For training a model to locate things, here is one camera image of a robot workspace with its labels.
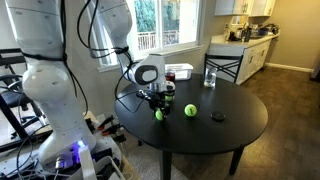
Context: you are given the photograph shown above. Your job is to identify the clear glass mug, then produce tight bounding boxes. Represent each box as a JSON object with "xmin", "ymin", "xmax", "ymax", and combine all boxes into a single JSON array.
[{"xmin": 203, "ymin": 66, "xmax": 218, "ymax": 89}]

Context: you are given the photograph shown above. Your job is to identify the black coffee maker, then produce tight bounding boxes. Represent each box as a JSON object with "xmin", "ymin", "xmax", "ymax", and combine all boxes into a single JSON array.
[{"xmin": 240, "ymin": 23, "xmax": 253, "ymax": 43}]

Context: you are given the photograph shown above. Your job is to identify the white kitchen counter cabinet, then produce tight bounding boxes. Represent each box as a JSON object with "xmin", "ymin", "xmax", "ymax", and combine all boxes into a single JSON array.
[{"xmin": 209, "ymin": 31, "xmax": 281, "ymax": 85}]

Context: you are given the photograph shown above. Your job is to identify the white adapter box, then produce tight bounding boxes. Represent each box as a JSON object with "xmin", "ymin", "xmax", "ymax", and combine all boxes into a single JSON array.
[{"xmin": 77, "ymin": 145, "xmax": 125, "ymax": 180}]

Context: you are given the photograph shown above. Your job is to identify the light wooden platform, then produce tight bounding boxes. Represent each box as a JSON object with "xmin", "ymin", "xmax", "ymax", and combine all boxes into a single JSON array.
[{"xmin": 83, "ymin": 111, "xmax": 142, "ymax": 180}]

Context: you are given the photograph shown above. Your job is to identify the black office chair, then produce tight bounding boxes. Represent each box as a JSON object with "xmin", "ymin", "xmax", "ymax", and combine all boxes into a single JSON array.
[{"xmin": 0, "ymin": 48, "xmax": 46, "ymax": 154}]

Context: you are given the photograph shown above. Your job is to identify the black round lid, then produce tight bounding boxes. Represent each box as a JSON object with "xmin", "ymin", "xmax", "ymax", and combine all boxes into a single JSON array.
[{"xmin": 210, "ymin": 111, "xmax": 226, "ymax": 122}]

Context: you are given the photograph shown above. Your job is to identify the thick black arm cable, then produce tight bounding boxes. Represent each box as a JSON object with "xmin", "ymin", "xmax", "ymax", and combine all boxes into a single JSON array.
[{"xmin": 59, "ymin": 0, "xmax": 90, "ymax": 118}]

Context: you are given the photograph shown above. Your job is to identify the white wall cabinets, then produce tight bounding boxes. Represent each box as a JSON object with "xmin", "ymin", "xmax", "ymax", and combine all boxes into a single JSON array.
[{"xmin": 214, "ymin": 0, "xmax": 278, "ymax": 18}]

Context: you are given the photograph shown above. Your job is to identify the white window frame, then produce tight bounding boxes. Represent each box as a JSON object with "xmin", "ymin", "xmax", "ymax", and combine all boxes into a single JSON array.
[{"xmin": 87, "ymin": 0, "xmax": 205, "ymax": 73}]

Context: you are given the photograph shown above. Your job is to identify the round black table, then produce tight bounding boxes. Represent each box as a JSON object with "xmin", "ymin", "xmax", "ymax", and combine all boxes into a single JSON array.
[{"xmin": 114, "ymin": 73, "xmax": 269, "ymax": 180}]

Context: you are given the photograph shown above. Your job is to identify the dark kitchen appliance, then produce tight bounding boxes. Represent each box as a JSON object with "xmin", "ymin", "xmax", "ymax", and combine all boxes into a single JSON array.
[{"xmin": 259, "ymin": 23, "xmax": 280, "ymax": 36}]

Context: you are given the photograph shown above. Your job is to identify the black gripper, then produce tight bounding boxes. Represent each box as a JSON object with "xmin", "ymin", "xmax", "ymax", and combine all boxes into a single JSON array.
[{"xmin": 146, "ymin": 86, "xmax": 175, "ymax": 120}]

